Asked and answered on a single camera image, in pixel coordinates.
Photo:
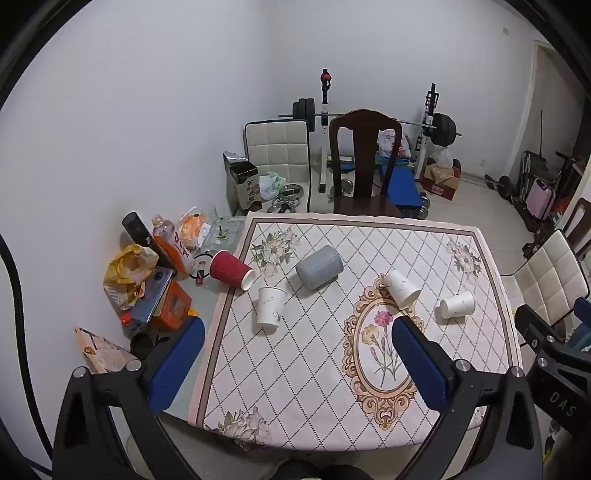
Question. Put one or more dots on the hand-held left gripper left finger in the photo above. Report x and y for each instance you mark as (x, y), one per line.
(178, 367)

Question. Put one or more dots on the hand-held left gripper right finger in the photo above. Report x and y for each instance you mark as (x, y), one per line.
(421, 367)

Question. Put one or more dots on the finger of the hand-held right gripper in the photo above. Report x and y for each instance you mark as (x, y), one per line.
(582, 310)
(540, 325)

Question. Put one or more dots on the white speckled paper cup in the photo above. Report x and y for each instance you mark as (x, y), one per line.
(457, 304)
(402, 288)

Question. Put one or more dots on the red ribbed paper cup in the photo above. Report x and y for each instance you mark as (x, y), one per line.
(228, 270)

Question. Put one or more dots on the grey cup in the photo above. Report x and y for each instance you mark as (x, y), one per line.
(318, 267)

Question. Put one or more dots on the white cup with dark marks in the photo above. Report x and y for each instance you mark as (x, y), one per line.
(269, 309)

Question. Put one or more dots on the white padded chair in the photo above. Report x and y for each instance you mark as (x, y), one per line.
(281, 147)
(547, 277)

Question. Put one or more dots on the orange box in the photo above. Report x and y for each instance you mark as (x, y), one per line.
(174, 308)

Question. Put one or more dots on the blue smartphone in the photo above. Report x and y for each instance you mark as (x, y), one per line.
(154, 295)

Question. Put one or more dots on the printed booklet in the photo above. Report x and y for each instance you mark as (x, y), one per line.
(104, 351)

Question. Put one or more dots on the small red and black gadget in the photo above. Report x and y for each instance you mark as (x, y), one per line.
(199, 277)

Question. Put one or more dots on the floral diamond-pattern tablecloth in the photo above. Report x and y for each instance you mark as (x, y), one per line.
(323, 360)

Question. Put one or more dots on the yellow plastic bag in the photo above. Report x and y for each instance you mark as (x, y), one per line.
(128, 274)

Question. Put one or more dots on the pink suitcase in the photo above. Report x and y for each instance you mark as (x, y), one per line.
(540, 197)

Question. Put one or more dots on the orange drink bottle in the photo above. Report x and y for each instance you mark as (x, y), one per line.
(171, 244)

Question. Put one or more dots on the black cylinder bottle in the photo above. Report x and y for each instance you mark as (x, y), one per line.
(143, 235)

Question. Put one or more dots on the orange snack bag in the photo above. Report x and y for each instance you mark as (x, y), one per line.
(193, 227)

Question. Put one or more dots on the clear plastic container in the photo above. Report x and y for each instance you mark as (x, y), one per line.
(224, 230)

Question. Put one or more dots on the black dumbbell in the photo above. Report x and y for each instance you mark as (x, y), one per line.
(501, 184)

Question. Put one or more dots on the cardboard box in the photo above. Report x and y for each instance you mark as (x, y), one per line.
(441, 180)

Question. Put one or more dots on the blue weight bench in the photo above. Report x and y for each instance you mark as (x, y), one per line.
(406, 187)

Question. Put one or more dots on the printed white carton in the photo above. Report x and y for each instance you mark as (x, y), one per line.
(244, 187)

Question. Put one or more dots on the clear plastic bag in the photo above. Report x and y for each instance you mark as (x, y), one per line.
(444, 157)

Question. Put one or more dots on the dark wooden chair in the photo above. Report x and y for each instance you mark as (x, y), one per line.
(364, 175)

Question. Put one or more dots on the metal pots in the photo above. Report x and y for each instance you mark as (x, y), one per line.
(288, 196)

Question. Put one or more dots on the pale green plastic bag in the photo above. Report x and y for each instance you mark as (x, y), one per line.
(272, 183)

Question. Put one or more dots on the grey box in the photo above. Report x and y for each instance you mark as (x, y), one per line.
(232, 159)

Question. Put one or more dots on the black barbell with plates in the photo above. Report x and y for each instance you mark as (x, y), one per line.
(443, 124)

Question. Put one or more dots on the red and white plastic bag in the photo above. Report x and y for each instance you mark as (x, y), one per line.
(388, 143)

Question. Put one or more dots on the white barbell rack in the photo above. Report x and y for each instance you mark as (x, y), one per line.
(325, 120)

